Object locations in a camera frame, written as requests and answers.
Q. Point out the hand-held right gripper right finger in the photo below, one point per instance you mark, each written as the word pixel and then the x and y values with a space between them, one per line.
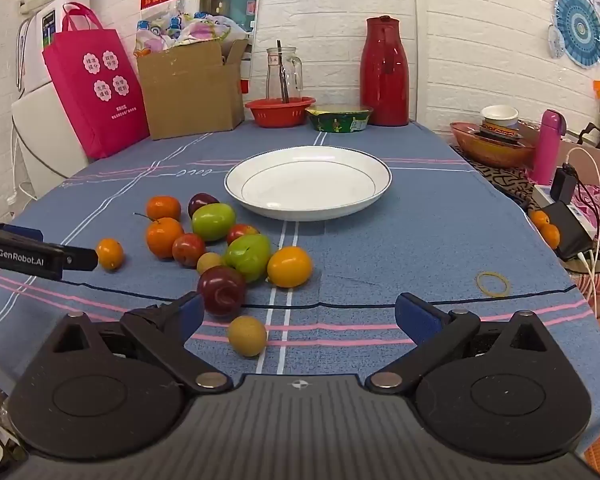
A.
pixel 414 316

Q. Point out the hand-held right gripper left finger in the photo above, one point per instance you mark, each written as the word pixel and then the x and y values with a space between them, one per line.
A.
pixel 192 306

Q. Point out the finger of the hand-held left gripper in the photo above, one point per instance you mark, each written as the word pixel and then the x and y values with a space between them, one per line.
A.
pixel 22 233
pixel 80 259

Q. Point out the yellow-brown longan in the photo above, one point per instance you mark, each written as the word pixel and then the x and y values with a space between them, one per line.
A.
pixel 208 262
pixel 247 336

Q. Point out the red apple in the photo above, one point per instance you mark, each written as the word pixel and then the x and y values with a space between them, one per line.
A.
pixel 188 249

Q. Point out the elongated green fruit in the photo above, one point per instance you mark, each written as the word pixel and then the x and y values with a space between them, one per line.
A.
pixel 248 257

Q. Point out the orange tangerine with stem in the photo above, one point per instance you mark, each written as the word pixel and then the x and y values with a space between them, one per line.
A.
pixel 163 237

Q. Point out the round green fruit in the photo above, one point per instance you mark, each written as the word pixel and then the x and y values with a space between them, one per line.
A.
pixel 213 221

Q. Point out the red tomato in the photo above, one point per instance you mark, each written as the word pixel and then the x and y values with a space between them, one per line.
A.
pixel 241 231

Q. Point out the yellow-orange citrus fruit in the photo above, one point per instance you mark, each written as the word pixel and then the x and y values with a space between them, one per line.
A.
pixel 289 267

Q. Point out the white plate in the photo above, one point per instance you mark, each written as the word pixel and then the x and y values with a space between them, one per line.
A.
pixel 307 182

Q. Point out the yellow rubber band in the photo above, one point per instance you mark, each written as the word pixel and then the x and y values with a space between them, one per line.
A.
pixel 480 287

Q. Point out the blue striped tablecloth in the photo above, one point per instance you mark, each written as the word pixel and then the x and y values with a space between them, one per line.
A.
pixel 430 240

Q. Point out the white appliance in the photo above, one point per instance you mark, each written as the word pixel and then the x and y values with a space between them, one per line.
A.
pixel 45 135

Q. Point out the pink tote bag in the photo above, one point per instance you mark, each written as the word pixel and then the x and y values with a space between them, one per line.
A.
pixel 97 92

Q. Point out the black patterned cloth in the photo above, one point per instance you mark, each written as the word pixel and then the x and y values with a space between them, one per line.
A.
pixel 502 180

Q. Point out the black flat device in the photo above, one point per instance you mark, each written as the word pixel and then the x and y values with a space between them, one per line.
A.
pixel 570 240

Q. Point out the orange glass bowl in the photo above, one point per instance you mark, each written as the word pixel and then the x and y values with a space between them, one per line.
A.
pixel 490 150

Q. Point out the white power strip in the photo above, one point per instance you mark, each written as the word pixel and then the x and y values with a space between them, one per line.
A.
pixel 582 220

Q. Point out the black charger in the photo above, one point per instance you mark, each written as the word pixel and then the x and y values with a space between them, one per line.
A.
pixel 563 184

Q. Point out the stacked patterned bowls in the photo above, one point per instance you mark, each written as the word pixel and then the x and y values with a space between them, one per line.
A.
pixel 500 131

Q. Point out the white water dispenser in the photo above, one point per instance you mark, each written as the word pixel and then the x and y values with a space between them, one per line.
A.
pixel 42 30

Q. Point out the green printed bowl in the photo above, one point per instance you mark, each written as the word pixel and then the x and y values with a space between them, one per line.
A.
pixel 339 120

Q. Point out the red plastic basket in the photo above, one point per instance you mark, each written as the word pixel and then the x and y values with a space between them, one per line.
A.
pixel 279 112

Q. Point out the pink thermos bottle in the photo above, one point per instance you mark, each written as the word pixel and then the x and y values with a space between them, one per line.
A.
pixel 547 150

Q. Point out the small cardboard box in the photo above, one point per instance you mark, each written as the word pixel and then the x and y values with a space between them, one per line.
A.
pixel 582 157

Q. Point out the red thermos jug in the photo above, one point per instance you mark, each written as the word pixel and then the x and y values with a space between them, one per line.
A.
pixel 384 85

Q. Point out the dark utensil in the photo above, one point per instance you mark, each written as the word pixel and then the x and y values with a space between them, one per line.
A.
pixel 282 72

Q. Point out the floral printed cloth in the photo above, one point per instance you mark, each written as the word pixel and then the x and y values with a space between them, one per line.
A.
pixel 180 30

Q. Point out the glass pitcher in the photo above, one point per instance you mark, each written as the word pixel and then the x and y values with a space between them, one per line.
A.
pixel 292 72

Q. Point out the blue paper fan decoration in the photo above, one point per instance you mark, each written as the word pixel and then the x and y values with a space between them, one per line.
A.
pixel 580 25

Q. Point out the wall calendar picture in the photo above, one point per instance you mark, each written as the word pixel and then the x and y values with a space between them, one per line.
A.
pixel 237 7

